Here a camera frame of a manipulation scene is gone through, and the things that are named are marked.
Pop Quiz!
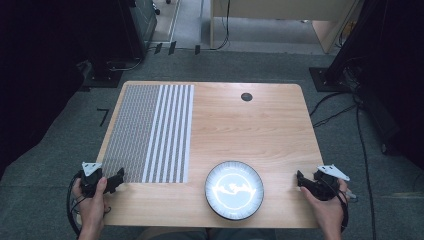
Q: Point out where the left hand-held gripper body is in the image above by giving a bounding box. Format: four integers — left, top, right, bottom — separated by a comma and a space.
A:
79, 161, 110, 198

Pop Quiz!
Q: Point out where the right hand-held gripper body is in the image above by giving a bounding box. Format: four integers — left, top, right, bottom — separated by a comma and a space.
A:
311, 164, 351, 202

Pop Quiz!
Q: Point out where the person's right hand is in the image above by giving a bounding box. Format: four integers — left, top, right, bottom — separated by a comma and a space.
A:
299, 179, 352, 232

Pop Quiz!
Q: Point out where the person's left hand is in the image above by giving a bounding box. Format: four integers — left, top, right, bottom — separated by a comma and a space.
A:
72, 176, 110, 231

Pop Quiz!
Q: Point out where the grey striped placemat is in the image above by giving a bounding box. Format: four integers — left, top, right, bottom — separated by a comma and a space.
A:
100, 83, 196, 184

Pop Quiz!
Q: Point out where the white plate with dark rim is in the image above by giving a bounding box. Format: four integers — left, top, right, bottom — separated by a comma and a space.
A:
204, 160, 265, 222

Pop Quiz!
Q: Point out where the black stand base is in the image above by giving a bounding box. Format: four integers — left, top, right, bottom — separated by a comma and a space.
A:
77, 59, 126, 93
308, 66, 354, 93

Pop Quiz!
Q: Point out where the dark curtain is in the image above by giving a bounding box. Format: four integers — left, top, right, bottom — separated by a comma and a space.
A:
0, 0, 134, 181
324, 0, 424, 171

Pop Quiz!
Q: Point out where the grey-green cabinet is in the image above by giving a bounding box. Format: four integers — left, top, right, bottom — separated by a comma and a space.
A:
128, 0, 158, 56

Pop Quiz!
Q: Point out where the light wooden desk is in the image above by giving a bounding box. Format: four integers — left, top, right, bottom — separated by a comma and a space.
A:
209, 0, 364, 55

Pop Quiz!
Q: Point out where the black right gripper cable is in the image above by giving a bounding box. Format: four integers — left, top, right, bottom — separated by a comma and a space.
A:
319, 176, 350, 234

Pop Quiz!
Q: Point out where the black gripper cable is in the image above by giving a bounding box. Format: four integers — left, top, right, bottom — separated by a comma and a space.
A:
319, 176, 350, 234
65, 169, 85, 238

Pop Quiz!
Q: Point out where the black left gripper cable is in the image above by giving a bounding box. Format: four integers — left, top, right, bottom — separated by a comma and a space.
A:
65, 169, 85, 238

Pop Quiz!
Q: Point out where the long black floor cable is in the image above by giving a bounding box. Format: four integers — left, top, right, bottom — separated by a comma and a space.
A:
353, 96, 378, 240

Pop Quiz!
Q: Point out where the black hanging cable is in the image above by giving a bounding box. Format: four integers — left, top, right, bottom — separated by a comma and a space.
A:
199, 0, 232, 52

